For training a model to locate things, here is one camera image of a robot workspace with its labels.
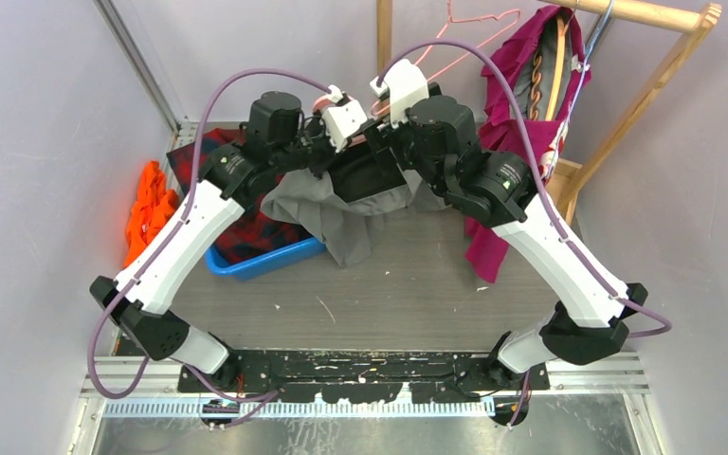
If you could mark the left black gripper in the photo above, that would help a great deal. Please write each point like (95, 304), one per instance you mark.
(318, 124)

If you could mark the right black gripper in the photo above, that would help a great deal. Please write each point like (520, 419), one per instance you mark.
(379, 136)

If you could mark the red plaid skirt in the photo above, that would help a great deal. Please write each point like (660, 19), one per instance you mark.
(254, 234)

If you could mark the wooden hanger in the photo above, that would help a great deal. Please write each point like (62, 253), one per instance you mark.
(547, 70)

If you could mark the floral white red garment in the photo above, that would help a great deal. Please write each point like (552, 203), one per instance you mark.
(548, 160)

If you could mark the grey garment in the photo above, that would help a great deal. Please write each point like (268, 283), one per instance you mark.
(347, 206)

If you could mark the magenta garment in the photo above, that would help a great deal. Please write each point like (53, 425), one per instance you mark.
(500, 132)

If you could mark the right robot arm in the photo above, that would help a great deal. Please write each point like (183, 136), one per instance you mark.
(587, 323)

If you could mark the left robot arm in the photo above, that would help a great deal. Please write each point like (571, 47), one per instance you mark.
(232, 179)

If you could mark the blue plastic bin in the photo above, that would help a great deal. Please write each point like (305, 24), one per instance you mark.
(263, 264)

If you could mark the orange cloth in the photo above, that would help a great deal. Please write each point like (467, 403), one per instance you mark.
(154, 206)

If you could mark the wooden clothes rack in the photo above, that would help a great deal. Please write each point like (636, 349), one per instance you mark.
(692, 27)

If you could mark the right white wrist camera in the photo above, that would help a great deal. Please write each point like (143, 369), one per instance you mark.
(406, 85)

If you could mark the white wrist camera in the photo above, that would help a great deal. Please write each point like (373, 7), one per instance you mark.
(406, 85)
(342, 116)

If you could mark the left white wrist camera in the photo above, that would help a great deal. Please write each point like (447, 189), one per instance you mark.
(342, 116)

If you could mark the blue wire hanger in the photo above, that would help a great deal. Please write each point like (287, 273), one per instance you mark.
(594, 36)

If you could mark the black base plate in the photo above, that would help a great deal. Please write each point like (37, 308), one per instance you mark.
(384, 384)

